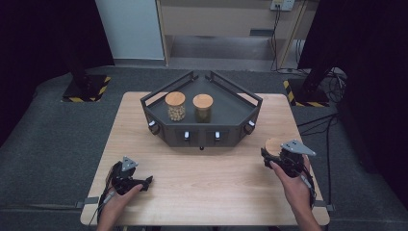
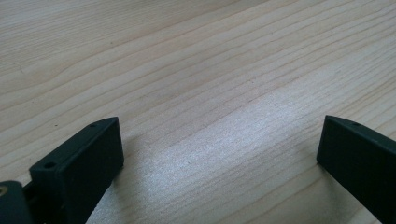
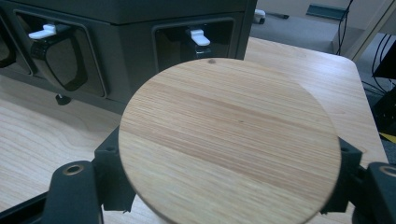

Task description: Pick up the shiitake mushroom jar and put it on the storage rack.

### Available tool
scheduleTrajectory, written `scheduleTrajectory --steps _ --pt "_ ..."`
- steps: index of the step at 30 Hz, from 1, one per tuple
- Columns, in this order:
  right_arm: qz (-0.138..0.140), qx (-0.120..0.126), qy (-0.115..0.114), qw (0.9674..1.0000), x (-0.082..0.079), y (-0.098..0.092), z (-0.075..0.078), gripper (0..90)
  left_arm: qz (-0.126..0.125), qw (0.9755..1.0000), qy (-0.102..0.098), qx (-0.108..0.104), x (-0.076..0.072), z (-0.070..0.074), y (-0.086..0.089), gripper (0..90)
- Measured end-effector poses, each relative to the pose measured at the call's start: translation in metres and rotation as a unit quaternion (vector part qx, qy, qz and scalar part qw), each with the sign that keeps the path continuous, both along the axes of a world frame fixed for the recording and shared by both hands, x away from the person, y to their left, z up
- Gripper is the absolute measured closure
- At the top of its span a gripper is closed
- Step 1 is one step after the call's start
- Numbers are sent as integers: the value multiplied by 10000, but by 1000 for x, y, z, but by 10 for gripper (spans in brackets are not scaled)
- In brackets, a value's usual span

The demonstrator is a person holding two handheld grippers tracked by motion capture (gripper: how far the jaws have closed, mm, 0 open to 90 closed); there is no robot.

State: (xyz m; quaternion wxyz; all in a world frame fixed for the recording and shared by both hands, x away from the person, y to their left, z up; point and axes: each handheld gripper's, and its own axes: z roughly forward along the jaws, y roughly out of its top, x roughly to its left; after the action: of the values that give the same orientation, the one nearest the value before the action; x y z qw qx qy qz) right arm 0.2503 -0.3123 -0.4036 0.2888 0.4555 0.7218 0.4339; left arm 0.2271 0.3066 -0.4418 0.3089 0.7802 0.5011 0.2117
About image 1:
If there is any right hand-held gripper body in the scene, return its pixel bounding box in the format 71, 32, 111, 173
272, 139, 317, 179

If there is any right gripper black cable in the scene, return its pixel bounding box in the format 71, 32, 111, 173
299, 172, 318, 210

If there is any dark grey corner shelf rack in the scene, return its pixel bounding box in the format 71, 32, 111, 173
140, 70, 264, 151

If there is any white panel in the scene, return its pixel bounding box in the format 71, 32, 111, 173
94, 0, 166, 61

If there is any dark curtain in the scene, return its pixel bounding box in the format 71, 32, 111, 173
0, 0, 115, 145
297, 0, 408, 200

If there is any black stand with striped base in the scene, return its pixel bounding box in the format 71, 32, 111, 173
283, 57, 338, 108
61, 47, 113, 104

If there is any glass jar of yellow beans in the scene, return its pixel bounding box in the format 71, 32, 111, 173
165, 90, 187, 122

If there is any black cable from outlet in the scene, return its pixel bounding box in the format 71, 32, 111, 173
269, 6, 281, 72

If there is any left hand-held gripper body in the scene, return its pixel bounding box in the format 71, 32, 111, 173
106, 156, 143, 195

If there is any white power outlet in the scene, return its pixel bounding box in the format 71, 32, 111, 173
269, 0, 295, 12

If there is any long black floor cable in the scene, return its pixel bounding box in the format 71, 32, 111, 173
296, 113, 339, 206

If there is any grey table clamp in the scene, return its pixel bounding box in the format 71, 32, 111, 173
313, 199, 336, 213
75, 196, 100, 209

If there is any bundle of black cables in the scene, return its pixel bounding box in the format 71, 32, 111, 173
325, 67, 348, 104

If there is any glass jar of brown grains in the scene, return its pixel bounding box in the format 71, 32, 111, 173
263, 137, 287, 162

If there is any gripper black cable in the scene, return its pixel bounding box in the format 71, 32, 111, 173
88, 189, 116, 230
299, 172, 318, 210

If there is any person's left hand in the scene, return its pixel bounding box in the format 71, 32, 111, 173
97, 183, 144, 223

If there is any person's right hand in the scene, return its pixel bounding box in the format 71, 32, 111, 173
268, 155, 315, 210

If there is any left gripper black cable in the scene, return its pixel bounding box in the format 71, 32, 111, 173
88, 189, 116, 230

